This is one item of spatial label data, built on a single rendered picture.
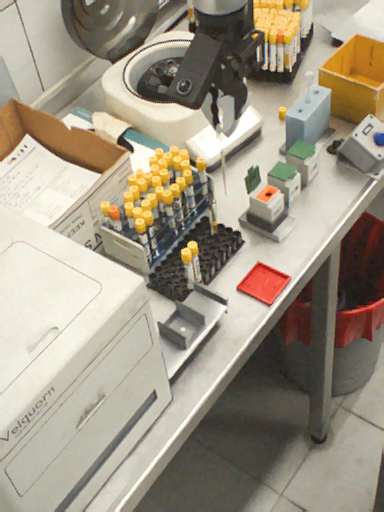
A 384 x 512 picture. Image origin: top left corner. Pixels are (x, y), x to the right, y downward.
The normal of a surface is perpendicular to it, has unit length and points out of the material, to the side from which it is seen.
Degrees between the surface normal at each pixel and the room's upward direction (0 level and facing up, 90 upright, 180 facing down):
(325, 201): 0
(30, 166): 2
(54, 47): 90
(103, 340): 89
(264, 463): 0
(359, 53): 90
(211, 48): 30
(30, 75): 90
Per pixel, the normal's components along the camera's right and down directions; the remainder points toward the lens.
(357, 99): -0.63, 0.62
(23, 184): -0.08, -0.64
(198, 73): -0.36, -0.22
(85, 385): 0.80, 0.40
